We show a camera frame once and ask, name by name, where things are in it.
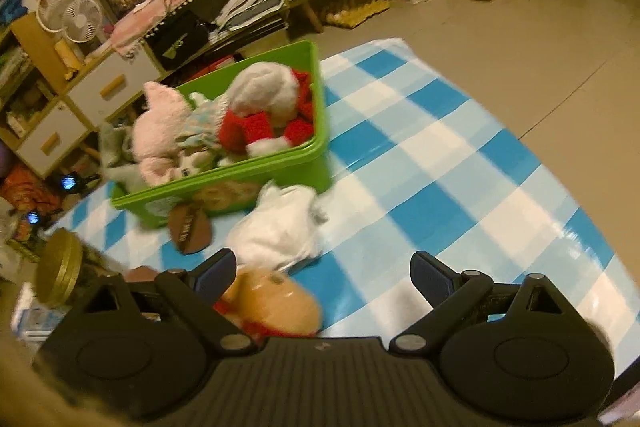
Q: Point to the black bag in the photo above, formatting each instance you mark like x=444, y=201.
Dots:
x=177, y=39

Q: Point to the white plush with red scarf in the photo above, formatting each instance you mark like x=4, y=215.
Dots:
x=260, y=82

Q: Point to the orange red sack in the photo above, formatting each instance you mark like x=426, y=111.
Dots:
x=25, y=189

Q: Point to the green plastic bin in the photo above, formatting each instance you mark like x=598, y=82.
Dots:
x=280, y=167

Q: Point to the small device with lit screen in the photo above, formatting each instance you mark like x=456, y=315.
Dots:
x=33, y=218
x=69, y=183

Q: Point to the white plush toy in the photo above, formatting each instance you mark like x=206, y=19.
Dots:
x=275, y=232

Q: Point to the wooden cabinet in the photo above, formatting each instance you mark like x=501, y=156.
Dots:
x=32, y=42

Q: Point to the blue white milk carton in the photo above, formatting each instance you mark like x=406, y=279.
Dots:
x=30, y=322

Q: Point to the rabbit doll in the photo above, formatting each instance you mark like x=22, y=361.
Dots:
x=200, y=122

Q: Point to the brown soft toy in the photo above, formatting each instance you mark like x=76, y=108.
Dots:
x=192, y=232

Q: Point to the blue white checkered tablecloth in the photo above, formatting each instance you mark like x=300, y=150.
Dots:
x=450, y=157

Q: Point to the egg tray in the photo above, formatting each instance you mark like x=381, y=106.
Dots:
x=352, y=13

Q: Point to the gold lid jar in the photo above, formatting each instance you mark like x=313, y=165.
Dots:
x=57, y=264

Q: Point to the reddish brown object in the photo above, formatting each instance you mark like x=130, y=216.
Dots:
x=140, y=275

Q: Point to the pink plush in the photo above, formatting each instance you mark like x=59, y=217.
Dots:
x=155, y=132

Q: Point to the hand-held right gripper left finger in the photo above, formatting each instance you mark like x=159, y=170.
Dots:
x=217, y=272

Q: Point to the white desk fan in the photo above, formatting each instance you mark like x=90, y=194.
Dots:
x=82, y=21
x=52, y=7

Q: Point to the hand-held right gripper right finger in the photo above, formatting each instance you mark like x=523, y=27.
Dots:
x=430, y=274

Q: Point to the red box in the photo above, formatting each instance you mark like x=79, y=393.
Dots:
x=212, y=69

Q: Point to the stack of papers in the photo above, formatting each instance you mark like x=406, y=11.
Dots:
x=245, y=9

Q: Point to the hamburger plush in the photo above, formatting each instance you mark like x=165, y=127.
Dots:
x=280, y=302

